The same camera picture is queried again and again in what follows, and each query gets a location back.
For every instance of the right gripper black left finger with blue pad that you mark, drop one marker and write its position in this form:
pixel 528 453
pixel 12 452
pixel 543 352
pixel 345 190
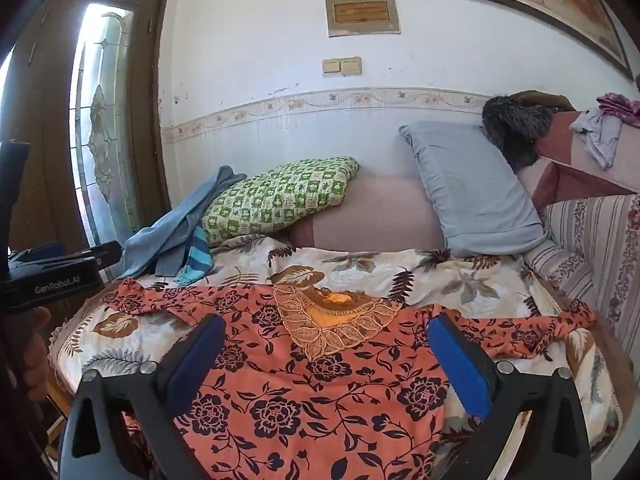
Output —
pixel 122 427

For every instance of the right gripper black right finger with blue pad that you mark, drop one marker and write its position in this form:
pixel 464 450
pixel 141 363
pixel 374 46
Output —
pixel 531 426

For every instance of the orange floral blouse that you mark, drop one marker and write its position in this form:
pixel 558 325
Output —
pixel 306 383

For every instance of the person's left hand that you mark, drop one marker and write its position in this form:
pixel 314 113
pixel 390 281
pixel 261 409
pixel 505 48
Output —
pixel 36 361

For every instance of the cream leaf-pattern bed blanket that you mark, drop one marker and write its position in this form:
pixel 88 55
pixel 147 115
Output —
pixel 498 302

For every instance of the blue grey cloth garment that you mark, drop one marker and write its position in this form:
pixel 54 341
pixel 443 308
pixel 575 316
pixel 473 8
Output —
pixel 162 247

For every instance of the teal striped cloth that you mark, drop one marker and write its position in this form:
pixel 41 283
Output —
pixel 199 261

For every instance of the striped floral sofa cushion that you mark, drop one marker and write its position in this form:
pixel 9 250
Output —
pixel 592 254

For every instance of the wooden stained-glass door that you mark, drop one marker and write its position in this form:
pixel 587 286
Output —
pixel 80 87

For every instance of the green white checkered pillow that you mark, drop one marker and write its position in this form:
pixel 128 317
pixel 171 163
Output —
pixel 273 201

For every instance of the light blue pillow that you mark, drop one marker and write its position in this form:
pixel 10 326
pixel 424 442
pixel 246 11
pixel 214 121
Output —
pixel 481 206

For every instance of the pink maroon sofa backrest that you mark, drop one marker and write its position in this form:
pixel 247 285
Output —
pixel 565 170

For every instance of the pink mattress headboard cushion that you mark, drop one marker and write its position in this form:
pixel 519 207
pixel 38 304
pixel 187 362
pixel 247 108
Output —
pixel 378 214

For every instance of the grey crumpled garment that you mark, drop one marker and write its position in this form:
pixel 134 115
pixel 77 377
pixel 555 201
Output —
pixel 600 132

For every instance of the dark fuzzy plush item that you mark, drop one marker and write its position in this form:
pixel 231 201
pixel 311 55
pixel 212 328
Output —
pixel 515 123

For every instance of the purple crumpled garment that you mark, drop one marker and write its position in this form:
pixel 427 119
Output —
pixel 617 105

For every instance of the beige wall light switch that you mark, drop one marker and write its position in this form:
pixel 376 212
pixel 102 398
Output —
pixel 342 67

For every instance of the small framed wall plaque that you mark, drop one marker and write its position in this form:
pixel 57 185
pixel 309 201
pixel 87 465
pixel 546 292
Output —
pixel 361 17

